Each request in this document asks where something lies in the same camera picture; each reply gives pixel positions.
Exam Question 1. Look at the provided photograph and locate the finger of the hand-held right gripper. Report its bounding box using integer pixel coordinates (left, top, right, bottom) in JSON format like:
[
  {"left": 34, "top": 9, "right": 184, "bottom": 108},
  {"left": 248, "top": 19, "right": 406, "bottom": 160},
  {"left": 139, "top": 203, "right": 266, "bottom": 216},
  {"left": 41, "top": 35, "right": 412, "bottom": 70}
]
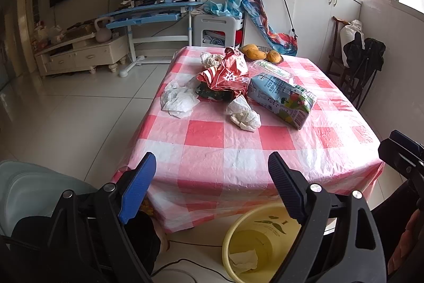
[
  {"left": 378, "top": 139, "right": 424, "bottom": 182},
  {"left": 390, "top": 130, "right": 424, "bottom": 160}
]

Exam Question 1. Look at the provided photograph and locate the dark green snack wrapper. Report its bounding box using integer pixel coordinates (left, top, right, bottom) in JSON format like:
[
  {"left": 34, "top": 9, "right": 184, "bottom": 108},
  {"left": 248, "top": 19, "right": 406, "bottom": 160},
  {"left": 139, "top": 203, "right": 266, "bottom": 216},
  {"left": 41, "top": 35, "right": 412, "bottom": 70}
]
[{"left": 195, "top": 84, "right": 234, "bottom": 102}]

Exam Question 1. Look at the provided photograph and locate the white tissue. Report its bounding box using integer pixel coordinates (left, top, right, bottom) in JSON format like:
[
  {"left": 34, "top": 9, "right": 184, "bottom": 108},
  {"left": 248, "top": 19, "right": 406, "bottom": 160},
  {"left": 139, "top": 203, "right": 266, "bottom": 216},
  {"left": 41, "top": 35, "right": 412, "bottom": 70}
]
[
  {"left": 161, "top": 79, "right": 199, "bottom": 119},
  {"left": 200, "top": 52, "right": 226, "bottom": 69},
  {"left": 226, "top": 94, "right": 262, "bottom": 133},
  {"left": 228, "top": 250, "right": 259, "bottom": 273}
]

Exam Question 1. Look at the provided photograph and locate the yellow plastic bin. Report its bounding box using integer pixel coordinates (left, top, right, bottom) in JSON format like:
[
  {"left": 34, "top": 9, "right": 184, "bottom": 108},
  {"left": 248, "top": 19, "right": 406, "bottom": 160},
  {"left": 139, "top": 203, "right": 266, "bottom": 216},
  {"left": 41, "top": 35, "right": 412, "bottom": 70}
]
[{"left": 222, "top": 202, "right": 335, "bottom": 283}]

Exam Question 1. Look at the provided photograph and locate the clear plastic bottle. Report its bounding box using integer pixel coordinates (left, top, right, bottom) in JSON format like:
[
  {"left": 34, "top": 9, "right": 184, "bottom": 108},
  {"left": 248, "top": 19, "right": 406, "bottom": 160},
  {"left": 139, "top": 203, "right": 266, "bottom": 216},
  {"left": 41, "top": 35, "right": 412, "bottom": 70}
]
[{"left": 248, "top": 59, "right": 294, "bottom": 80}]

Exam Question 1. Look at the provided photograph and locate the blue study desk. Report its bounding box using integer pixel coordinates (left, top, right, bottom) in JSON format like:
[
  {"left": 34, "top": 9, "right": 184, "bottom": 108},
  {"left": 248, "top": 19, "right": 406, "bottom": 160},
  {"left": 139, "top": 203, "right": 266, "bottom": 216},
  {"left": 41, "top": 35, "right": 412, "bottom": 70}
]
[{"left": 96, "top": 0, "right": 204, "bottom": 78}]

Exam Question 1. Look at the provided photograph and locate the dark wooden chair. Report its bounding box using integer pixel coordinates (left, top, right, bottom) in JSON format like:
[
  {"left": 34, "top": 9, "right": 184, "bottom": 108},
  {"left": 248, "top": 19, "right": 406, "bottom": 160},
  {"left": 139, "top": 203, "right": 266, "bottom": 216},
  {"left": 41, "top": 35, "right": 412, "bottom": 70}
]
[{"left": 326, "top": 16, "right": 352, "bottom": 85}]

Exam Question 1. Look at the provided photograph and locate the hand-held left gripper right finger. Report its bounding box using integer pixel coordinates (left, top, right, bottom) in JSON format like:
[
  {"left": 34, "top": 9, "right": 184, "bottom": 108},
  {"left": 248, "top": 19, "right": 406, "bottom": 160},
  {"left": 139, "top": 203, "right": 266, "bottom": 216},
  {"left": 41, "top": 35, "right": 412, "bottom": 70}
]
[{"left": 268, "top": 152, "right": 387, "bottom": 283}]

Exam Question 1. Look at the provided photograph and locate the black folding chair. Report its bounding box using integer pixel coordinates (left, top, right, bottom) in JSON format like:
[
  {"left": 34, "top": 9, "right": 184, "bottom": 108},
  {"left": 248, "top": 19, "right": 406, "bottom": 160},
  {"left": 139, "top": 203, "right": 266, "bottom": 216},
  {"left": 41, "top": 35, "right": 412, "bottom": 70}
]
[{"left": 343, "top": 33, "right": 386, "bottom": 111}]

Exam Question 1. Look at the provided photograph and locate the person's right hand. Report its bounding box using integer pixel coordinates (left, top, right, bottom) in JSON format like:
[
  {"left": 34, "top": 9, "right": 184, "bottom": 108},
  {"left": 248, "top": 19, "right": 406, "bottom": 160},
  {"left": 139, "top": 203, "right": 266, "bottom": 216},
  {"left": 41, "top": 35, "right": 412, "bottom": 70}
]
[{"left": 387, "top": 208, "right": 424, "bottom": 275}]

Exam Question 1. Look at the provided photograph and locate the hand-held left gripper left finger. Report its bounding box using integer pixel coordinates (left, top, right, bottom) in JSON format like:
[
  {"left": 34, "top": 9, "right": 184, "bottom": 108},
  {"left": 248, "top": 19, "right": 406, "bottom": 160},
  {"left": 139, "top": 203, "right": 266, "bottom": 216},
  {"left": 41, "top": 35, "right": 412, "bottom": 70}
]
[{"left": 33, "top": 152, "right": 157, "bottom": 283}]

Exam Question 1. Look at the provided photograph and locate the white plastic stool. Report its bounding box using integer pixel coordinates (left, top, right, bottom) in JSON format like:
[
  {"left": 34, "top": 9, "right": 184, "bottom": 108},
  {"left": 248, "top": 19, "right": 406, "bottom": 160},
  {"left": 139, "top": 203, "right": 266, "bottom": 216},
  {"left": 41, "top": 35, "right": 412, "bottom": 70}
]
[{"left": 192, "top": 14, "right": 245, "bottom": 47}]

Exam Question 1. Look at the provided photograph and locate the pale green chair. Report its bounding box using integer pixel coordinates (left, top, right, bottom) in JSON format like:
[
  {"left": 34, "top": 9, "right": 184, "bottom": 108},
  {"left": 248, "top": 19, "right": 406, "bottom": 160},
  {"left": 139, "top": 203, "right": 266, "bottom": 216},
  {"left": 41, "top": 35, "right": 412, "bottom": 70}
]
[{"left": 0, "top": 160, "right": 96, "bottom": 237}]

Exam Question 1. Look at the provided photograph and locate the pink kettlebell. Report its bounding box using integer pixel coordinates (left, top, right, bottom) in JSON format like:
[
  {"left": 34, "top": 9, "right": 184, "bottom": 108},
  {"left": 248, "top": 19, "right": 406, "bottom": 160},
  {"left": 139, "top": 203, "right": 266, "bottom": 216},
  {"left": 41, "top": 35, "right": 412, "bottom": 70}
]
[{"left": 94, "top": 18, "right": 113, "bottom": 43}]

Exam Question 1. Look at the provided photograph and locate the white sack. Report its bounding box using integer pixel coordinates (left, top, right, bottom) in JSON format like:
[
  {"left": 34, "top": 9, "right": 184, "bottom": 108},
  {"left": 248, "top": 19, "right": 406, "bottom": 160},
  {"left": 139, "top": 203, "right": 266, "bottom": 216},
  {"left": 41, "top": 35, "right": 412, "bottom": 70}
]
[{"left": 339, "top": 19, "right": 365, "bottom": 68}]

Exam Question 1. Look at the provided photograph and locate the colourful printed bag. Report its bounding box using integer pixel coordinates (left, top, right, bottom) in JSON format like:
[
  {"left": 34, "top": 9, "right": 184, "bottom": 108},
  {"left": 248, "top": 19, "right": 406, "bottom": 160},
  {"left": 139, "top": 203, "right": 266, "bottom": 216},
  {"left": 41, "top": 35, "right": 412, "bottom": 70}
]
[{"left": 242, "top": 0, "right": 299, "bottom": 56}]

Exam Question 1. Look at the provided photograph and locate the red snack bag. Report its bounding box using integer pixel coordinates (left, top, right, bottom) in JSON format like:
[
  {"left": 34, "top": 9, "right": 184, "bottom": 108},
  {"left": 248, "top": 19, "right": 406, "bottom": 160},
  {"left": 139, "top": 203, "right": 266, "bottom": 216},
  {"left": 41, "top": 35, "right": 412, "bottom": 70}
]
[{"left": 195, "top": 47, "right": 250, "bottom": 101}]

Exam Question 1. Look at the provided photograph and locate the dark fruit bowl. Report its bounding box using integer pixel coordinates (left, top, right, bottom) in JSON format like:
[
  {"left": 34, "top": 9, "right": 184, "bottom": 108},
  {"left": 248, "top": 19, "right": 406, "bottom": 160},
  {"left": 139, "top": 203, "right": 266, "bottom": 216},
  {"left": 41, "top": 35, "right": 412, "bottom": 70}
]
[{"left": 240, "top": 44, "right": 284, "bottom": 65}]

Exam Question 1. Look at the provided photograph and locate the blue green drink carton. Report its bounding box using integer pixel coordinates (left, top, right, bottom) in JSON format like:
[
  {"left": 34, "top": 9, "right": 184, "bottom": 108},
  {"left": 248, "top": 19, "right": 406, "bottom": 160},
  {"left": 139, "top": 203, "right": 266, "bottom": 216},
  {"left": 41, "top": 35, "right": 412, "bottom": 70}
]
[{"left": 248, "top": 73, "right": 317, "bottom": 130}]

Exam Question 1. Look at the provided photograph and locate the black elastic cord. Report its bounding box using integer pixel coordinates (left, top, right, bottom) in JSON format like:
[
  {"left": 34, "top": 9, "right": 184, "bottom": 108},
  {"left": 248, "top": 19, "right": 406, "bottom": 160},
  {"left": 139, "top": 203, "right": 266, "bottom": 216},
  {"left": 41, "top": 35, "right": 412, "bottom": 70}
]
[{"left": 257, "top": 0, "right": 298, "bottom": 38}]

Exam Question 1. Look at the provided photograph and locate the blue plastic bag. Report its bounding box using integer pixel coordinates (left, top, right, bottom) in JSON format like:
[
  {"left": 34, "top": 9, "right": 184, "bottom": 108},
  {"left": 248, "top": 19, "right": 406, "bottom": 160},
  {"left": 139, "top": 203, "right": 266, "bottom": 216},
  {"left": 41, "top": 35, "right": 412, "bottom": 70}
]
[{"left": 203, "top": 0, "right": 244, "bottom": 19}]

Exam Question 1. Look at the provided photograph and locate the red white checked tablecloth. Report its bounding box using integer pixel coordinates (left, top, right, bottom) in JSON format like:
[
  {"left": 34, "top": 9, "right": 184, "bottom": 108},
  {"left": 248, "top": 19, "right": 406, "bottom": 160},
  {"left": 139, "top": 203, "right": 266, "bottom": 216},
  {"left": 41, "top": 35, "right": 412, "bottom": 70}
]
[{"left": 111, "top": 46, "right": 385, "bottom": 234}]

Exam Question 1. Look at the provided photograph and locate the white cabinet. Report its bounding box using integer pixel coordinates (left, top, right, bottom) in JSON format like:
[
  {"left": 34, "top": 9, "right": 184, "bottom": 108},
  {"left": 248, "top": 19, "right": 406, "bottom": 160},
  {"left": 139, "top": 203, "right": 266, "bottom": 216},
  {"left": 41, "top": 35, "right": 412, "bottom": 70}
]
[{"left": 247, "top": 0, "right": 362, "bottom": 71}]

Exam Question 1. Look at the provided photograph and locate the pale household clutter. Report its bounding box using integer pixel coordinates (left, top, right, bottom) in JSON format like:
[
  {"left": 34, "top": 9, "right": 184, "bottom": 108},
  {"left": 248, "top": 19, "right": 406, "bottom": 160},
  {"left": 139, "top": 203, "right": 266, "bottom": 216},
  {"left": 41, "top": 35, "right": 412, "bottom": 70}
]
[{"left": 33, "top": 23, "right": 64, "bottom": 45}]

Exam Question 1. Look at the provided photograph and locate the cream television cabinet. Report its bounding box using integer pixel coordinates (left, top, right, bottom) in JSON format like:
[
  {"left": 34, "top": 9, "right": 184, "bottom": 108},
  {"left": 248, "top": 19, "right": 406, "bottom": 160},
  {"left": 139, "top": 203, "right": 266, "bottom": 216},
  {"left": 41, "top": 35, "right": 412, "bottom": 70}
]
[{"left": 35, "top": 25, "right": 129, "bottom": 77}]

